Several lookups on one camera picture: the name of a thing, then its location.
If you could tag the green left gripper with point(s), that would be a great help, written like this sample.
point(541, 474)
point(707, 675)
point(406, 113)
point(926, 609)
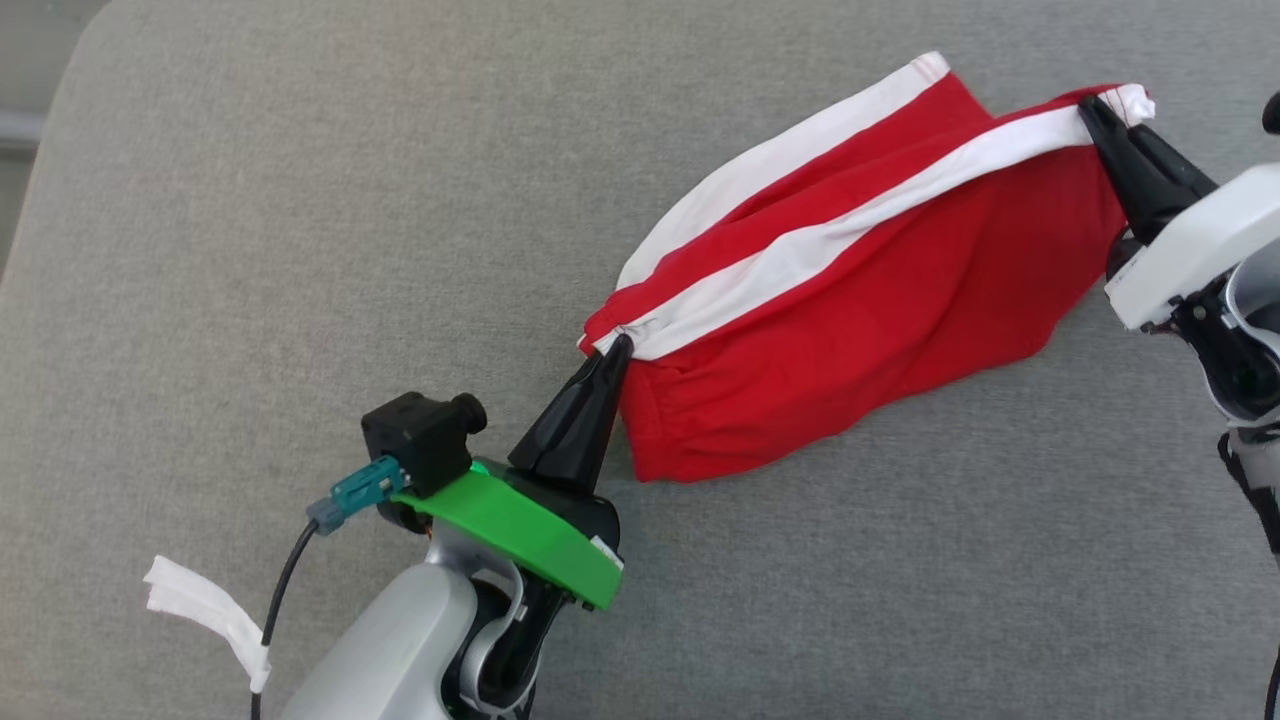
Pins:
point(520, 530)

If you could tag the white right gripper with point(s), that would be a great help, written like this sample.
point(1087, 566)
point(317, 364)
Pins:
point(1200, 240)

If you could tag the red white jersey garment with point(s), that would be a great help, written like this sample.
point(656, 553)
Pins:
point(850, 320)

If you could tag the white tape tag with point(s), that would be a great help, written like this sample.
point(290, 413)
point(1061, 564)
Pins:
point(215, 615)

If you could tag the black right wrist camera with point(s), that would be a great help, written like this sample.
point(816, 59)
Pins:
point(1273, 112)

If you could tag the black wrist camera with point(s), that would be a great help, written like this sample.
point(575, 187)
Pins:
point(1273, 112)
point(420, 440)

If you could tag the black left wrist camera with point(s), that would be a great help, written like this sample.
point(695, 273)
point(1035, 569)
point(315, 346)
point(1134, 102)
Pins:
point(420, 440)

